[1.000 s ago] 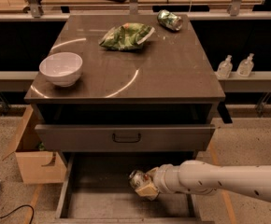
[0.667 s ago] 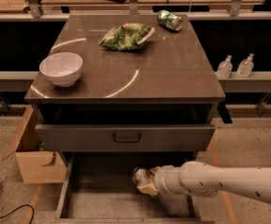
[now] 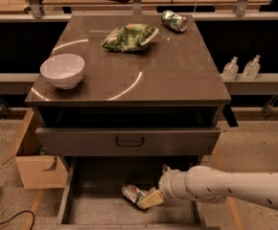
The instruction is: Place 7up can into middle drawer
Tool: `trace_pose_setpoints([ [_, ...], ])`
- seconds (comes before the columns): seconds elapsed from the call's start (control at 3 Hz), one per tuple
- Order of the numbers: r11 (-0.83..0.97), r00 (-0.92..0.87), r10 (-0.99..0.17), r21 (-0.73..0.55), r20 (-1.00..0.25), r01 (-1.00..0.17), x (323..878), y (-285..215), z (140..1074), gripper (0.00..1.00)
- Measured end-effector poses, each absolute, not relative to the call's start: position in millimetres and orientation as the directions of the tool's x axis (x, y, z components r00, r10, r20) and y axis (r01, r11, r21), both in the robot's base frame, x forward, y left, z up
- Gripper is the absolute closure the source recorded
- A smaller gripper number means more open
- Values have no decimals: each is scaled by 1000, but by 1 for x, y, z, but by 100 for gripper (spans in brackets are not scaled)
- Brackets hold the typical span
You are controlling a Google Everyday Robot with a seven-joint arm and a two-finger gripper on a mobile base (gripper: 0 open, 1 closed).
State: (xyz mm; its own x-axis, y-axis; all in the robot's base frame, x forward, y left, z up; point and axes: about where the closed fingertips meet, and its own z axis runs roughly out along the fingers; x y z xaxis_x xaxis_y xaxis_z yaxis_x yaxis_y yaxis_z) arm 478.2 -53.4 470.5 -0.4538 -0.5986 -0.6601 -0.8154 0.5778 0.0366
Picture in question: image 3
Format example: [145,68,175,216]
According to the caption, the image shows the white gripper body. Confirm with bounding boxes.
[158,169,188,200]

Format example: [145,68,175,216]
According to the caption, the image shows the crushed 7up can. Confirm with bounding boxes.
[122,184,154,204]

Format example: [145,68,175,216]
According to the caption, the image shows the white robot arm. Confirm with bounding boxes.
[137,166,278,211]

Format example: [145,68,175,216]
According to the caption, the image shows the open lower drawer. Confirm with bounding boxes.
[58,156,220,230]

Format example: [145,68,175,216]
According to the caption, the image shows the grey drawer cabinet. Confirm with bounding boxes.
[24,14,232,165]

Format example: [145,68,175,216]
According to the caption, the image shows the closed upper drawer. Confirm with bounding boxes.
[35,127,220,156]

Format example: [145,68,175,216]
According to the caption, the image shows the green soda can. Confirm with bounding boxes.
[161,10,188,33]

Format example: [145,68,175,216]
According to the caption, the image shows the left clear sanitizer bottle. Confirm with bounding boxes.
[222,57,239,81]

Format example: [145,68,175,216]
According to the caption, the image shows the clear sanitizer bottle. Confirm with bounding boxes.
[222,57,239,81]
[243,55,261,80]

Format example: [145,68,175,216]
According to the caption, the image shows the cardboard box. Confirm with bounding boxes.
[2,109,68,189]

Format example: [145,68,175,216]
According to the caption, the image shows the right clear sanitizer bottle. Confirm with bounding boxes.
[243,55,261,80]

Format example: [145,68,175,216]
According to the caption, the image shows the green chip bag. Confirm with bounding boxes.
[102,23,159,53]

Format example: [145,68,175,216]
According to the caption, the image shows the white bowl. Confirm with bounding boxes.
[40,54,85,89]

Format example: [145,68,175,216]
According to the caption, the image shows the black drawer handle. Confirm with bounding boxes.
[114,137,145,148]

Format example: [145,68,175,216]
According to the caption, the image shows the black cable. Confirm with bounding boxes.
[0,209,36,230]

